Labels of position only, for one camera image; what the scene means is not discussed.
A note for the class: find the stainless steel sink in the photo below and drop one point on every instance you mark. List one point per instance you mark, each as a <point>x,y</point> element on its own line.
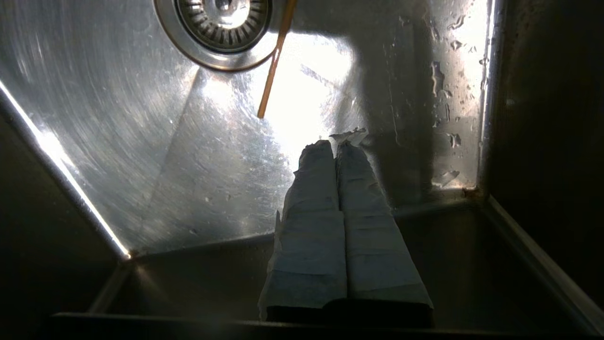
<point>141,141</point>

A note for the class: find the metal sink drain strainer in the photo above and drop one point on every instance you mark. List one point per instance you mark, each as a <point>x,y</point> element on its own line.
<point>222,28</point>

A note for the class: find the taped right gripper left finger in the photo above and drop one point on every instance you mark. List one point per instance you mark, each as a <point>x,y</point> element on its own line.
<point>311,241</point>

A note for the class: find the wooden chopstick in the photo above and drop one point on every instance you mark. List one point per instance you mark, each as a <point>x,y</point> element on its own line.
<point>276,59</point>

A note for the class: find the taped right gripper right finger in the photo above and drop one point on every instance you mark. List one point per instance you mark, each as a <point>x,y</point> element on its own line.
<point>373,241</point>

